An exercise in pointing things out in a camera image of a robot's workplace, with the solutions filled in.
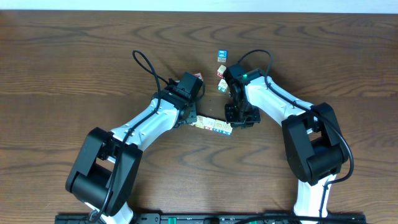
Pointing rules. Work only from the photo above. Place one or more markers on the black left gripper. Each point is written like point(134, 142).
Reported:
point(189, 115)

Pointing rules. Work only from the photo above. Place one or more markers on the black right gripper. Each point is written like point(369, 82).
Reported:
point(254, 117)

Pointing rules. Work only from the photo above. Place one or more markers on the letter B wooden block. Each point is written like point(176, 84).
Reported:
point(227, 129)

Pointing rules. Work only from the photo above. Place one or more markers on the number 3 wooden block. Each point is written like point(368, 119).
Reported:
point(209, 123)

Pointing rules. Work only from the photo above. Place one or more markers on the red U 8 wooden block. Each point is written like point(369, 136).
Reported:
point(218, 126)

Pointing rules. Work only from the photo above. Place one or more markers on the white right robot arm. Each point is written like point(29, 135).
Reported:
point(314, 145)

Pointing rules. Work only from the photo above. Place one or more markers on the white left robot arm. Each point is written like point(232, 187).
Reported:
point(105, 169)

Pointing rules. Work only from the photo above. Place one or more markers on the green side wooden block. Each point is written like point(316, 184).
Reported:
point(222, 86)

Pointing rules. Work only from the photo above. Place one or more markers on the red A wooden block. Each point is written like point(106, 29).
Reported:
point(198, 75)

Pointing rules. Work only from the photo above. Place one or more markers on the red M wooden block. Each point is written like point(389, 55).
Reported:
point(221, 70)

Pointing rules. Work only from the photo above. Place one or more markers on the blue top wooden block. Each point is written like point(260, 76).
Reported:
point(222, 56)

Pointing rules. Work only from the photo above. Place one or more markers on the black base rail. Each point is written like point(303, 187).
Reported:
point(270, 218)

